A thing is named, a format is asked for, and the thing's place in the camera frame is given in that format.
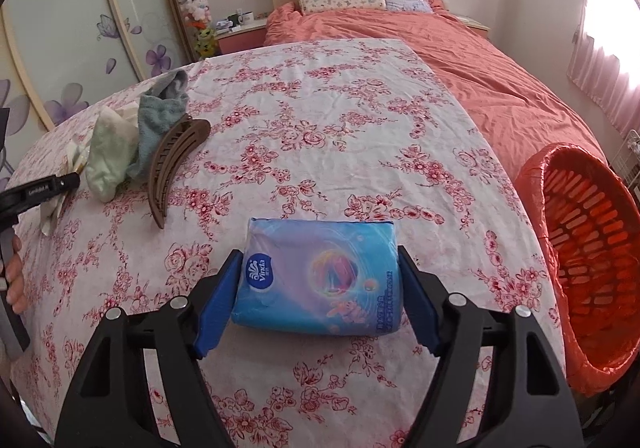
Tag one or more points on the dark mug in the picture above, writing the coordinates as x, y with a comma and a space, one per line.
232, 19

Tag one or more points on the person's left hand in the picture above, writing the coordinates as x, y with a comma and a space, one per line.
12, 273

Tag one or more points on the blue-grey towel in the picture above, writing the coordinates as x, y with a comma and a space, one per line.
160, 118

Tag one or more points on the brown hair claw clip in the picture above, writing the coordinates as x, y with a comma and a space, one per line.
172, 163

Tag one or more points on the pale green towel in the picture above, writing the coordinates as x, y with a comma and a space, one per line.
107, 153

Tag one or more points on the pink curtain panel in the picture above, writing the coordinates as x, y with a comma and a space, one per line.
610, 73

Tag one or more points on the yellow-green plush toy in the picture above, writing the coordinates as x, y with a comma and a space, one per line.
205, 40

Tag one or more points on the white wrapper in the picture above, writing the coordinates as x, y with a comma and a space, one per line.
75, 153

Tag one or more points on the basket with red liner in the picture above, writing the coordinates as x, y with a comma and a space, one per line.
535, 188

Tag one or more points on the white mug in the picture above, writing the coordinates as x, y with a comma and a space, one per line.
246, 18

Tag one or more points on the floral tablecloth table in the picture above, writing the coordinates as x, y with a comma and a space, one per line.
325, 128

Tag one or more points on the wardrobe with flower doors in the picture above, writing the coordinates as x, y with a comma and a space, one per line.
75, 3

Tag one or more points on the blue tissue pack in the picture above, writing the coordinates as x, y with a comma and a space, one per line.
320, 278

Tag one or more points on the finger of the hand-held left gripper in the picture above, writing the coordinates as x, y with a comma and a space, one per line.
65, 182

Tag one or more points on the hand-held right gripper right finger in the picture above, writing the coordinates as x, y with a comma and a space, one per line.
417, 308

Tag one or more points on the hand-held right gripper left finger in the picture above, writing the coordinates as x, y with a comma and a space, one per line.
220, 308

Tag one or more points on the pink nightstand with mugs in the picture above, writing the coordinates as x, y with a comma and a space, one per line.
240, 40

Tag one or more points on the bed with pink duvet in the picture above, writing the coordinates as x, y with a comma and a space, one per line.
475, 78

